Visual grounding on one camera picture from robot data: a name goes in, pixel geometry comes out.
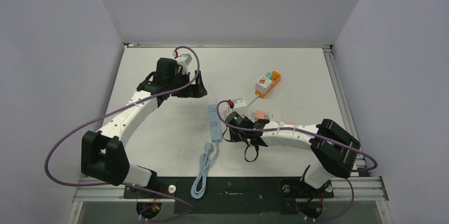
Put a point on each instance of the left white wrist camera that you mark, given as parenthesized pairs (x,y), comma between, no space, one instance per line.
(183,60)

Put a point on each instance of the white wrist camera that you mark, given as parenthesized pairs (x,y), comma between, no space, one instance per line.
(183,60)
(240,106)

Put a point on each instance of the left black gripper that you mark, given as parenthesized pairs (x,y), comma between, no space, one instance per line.
(198,90)

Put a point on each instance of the small pink plug adapter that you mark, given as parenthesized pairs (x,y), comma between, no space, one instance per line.
(258,114)

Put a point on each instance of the orange power strip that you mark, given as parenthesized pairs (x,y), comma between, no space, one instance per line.
(276,79)

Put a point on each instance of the small white flat adapter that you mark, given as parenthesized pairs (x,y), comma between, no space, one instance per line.
(276,116)

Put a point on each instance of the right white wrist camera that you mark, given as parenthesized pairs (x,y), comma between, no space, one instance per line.
(240,106)

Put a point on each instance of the white cube adapter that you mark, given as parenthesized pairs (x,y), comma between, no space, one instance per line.
(263,84)

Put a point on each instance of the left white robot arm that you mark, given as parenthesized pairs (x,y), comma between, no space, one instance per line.
(103,152)

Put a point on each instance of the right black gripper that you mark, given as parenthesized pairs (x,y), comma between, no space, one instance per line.
(235,136)

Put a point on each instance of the pink cube socket adapter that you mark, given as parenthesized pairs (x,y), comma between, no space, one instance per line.
(290,123)

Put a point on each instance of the pink blue power strip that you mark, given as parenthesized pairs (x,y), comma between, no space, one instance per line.
(214,123)

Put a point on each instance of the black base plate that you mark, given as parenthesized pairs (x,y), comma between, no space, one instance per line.
(244,195)

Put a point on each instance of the aluminium frame rail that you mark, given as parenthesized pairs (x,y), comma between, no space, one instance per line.
(344,108)

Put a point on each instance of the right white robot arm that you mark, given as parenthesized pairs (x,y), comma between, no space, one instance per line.
(335,149)

